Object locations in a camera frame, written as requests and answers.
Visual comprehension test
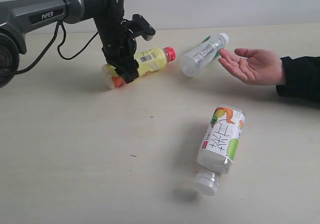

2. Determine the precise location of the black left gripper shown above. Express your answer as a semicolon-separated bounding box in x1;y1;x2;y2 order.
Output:
96;16;139;84

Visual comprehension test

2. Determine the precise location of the yellow juice bottle red cap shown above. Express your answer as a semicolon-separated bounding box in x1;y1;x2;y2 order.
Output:
102;46;176;89

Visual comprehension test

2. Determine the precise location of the clear bottle green white label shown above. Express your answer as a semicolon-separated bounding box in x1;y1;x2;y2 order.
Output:
178;33;230;77

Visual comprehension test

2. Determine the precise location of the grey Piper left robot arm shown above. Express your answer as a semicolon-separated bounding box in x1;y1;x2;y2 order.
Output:
0;0;139;87

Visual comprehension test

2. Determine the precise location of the person's open bare hand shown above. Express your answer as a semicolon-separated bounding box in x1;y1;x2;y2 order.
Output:
218;48;286;86

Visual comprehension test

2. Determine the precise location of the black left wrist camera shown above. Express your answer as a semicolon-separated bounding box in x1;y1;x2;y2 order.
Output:
123;14;156;41

